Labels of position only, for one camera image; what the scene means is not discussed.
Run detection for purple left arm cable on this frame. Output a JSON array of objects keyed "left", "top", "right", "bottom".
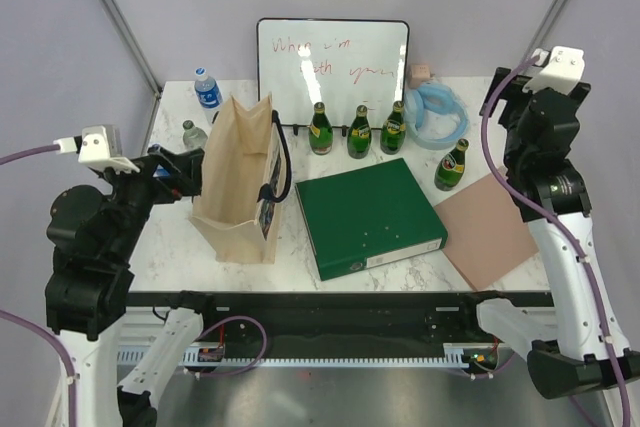
[{"left": 0, "top": 144, "right": 81, "bottom": 427}]

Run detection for small pink cube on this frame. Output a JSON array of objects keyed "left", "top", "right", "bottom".
[{"left": 407, "top": 64, "right": 432, "bottom": 89}]

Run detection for beige canvas tote bag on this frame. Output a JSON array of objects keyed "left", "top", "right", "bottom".
[{"left": 190, "top": 96, "right": 292, "bottom": 264}]

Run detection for white dry-erase board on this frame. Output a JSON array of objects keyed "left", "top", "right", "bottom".
[{"left": 256, "top": 18, "right": 410, "bottom": 128}]

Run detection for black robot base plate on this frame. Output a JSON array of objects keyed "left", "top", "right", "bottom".
[{"left": 149, "top": 290, "right": 556, "bottom": 363}]

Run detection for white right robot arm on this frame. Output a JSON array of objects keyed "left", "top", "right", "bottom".
[{"left": 457, "top": 65, "right": 639, "bottom": 399}]

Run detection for green ring binder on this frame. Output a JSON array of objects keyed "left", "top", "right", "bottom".
[{"left": 295, "top": 158, "right": 448, "bottom": 281}]

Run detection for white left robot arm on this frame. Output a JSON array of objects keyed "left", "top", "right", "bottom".
[{"left": 45, "top": 146, "right": 204, "bottom": 426}]

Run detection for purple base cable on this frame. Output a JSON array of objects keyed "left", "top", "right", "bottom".
[
  {"left": 444, "top": 336, "right": 516, "bottom": 381},
  {"left": 184, "top": 314, "right": 269, "bottom": 378}
]

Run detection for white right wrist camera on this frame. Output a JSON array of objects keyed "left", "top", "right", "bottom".
[{"left": 522, "top": 46, "right": 585, "bottom": 95}]

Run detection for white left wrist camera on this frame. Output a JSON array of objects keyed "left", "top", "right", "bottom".
[{"left": 53, "top": 125, "right": 140, "bottom": 174}]

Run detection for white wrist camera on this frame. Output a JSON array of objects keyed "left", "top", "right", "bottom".
[
  {"left": 53, "top": 125, "right": 140, "bottom": 174},
  {"left": 522, "top": 46, "right": 585, "bottom": 95}
]

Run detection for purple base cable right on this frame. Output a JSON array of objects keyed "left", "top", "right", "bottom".
[{"left": 444, "top": 336, "right": 516, "bottom": 381}]

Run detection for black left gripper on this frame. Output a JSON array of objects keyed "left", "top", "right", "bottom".
[{"left": 97, "top": 142, "right": 204, "bottom": 261}]

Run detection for blue-label water bottle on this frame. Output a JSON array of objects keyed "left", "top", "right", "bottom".
[
  {"left": 194, "top": 67, "right": 222, "bottom": 124},
  {"left": 154, "top": 164, "right": 170, "bottom": 178}
]

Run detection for white slotted cable duct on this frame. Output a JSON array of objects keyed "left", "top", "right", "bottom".
[{"left": 117, "top": 341, "right": 499, "bottom": 367}]

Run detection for clear glass bottle green cap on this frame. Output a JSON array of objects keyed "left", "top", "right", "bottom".
[{"left": 182, "top": 120, "right": 208, "bottom": 151}]

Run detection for pink cardboard sheet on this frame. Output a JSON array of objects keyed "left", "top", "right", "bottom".
[{"left": 435, "top": 174, "right": 538, "bottom": 291}]

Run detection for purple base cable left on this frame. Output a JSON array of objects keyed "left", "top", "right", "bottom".
[{"left": 184, "top": 314, "right": 269, "bottom": 378}]

